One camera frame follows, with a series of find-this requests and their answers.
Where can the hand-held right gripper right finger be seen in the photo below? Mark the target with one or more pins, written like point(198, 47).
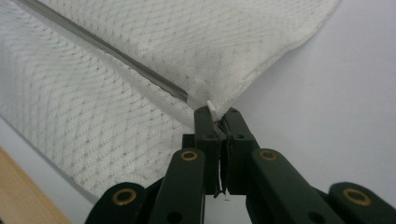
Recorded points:
point(241, 146)

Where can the white mesh laundry bag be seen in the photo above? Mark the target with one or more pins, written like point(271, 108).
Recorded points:
point(218, 46)

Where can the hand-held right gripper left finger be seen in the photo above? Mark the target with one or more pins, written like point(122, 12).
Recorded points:
point(210, 146)

